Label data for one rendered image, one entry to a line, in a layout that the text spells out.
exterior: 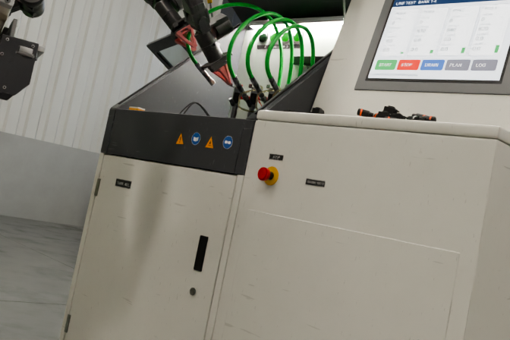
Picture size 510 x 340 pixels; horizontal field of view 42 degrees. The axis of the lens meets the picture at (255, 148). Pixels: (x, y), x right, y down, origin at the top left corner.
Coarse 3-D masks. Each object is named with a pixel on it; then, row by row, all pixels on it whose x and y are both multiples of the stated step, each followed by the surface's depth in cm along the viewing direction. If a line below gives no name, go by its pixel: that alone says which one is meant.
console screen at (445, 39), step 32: (416, 0) 199; (448, 0) 192; (480, 0) 185; (384, 32) 201; (416, 32) 194; (448, 32) 187; (480, 32) 180; (384, 64) 196; (416, 64) 189; (448, 64) 182; (480, 64) 176
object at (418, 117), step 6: (384, 108) 173; (390, 108) 172; (360, 114) 176; (366, 114) 175; (372, 114) 175; (378, 114) 173; (384, 114) 172; (390, 114) 173; (396, 114) 170; (414, 114) 169; (420, 114) 168; (420, 120) 162; (426, 120) 160; (432, 120) 164
